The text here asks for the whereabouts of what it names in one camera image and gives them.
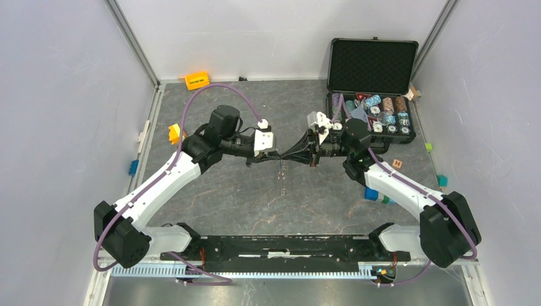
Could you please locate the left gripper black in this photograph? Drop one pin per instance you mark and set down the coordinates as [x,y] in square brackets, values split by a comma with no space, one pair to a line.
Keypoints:
[263,157]

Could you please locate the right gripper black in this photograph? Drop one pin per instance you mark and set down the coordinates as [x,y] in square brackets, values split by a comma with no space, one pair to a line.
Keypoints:
[304,156]

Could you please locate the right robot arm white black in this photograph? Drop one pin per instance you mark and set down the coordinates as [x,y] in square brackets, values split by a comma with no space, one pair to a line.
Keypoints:
[446,229]

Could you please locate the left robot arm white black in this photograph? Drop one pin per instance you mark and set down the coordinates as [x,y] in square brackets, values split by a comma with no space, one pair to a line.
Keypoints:
[121,228]

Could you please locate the playing card deck blue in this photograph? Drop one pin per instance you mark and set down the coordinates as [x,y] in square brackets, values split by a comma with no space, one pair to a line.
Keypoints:
[360,113]

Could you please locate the blue green white brick stack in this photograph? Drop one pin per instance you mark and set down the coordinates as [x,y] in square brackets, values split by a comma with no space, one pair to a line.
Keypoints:
[373,195]

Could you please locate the wooden letter H cube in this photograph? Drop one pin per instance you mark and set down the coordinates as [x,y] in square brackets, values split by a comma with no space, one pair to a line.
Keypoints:
[397,164]

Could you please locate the black poker chip case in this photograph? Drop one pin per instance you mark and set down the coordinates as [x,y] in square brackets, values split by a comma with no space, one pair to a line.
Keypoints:
[374,74]

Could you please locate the yellow orange brick stack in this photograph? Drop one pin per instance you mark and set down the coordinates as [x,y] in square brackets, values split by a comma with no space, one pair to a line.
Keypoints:
[176,134]

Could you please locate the orange toothed block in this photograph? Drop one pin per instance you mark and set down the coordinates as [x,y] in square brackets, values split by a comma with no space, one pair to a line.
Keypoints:
[197,80]

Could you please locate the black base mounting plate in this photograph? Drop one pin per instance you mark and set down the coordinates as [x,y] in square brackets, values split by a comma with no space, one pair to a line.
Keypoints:
[292,253]

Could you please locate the wooden block behind case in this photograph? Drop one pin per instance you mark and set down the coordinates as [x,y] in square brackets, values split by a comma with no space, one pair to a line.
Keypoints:
[413,94]

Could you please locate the teal cube right edge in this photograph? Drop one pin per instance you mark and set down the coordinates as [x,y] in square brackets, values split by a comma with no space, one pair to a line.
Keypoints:
[442,180]

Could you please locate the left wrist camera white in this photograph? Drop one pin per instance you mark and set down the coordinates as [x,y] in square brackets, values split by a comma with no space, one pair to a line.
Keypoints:
[264,140]

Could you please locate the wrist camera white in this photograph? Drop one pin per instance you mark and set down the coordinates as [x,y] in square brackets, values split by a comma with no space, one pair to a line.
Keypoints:
[264,140]
[320,123]

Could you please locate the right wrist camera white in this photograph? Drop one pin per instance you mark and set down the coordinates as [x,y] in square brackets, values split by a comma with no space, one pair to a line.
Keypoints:
[320,123]

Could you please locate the blue cube left rail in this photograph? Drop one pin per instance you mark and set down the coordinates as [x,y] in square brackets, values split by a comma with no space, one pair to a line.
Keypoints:
[133,168]

